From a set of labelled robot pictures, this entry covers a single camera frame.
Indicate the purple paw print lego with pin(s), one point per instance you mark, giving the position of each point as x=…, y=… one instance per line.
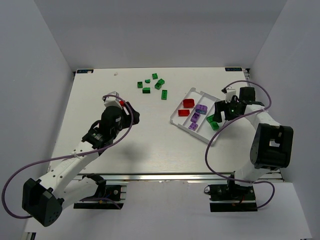
x=201, y=109

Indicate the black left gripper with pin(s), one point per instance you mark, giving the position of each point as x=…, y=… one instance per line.
x=130, y=114

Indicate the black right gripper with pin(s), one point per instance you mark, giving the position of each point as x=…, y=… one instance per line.
x=222, y=110

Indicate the red rounded lego brick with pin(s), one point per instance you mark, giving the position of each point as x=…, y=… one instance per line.
x=188, y=103

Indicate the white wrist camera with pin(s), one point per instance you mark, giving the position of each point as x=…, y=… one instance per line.
x=111, y=98
x=229, y=93

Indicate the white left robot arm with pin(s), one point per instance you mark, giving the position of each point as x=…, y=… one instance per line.
x=45, y=198

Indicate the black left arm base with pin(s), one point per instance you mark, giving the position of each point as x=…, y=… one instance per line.
x=108, y=196

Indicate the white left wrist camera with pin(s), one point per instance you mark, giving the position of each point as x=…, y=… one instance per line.
x=111, y=98

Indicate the green long lego plate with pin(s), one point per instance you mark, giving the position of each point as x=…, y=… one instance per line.
x=210, y=119

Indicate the blue corner label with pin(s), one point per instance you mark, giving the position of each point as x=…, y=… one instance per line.
x=233, y=69
x=84, y=71

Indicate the green long lego brick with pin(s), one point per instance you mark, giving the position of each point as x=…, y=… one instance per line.
x=164, y=94

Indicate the aluminium table rail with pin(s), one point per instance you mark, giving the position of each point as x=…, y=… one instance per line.
x=162, y=177

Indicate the purple square lego brick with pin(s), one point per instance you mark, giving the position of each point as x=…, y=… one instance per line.
x=193, y=126

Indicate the small purple lego brick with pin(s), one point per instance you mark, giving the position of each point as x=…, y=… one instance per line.
x=195, y=117

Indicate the blue left corner label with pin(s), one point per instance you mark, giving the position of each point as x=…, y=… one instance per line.
x=84, y=71

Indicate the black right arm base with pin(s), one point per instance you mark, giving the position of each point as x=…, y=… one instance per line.
x=230, y=198

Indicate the white three-compartment tray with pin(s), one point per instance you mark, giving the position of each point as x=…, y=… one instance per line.
x=183, y=118

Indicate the blue right corner label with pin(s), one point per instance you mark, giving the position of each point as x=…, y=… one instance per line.
x=233, y=69

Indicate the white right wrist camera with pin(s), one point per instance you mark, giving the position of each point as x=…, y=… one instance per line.
x=229, y=93

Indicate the green square lego brick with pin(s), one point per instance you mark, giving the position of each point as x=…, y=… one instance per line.
x=159, y=84

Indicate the green small lego brick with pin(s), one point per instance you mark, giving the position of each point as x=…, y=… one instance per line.
x=154, y=76

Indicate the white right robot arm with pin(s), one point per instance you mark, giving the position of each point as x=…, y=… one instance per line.
x=272, y=143

